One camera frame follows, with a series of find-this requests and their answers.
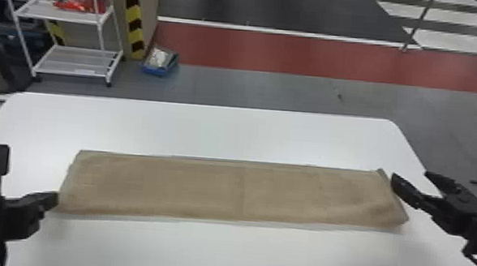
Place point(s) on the red snack packet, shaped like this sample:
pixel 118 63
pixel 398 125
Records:
pixel 80 5

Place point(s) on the blue tray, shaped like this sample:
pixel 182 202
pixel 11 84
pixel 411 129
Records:
pixel 161 61

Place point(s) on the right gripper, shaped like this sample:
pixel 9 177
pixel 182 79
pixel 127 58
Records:
pixel 462 215

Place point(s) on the beige towel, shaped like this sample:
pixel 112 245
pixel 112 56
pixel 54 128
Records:
pixel 234 191

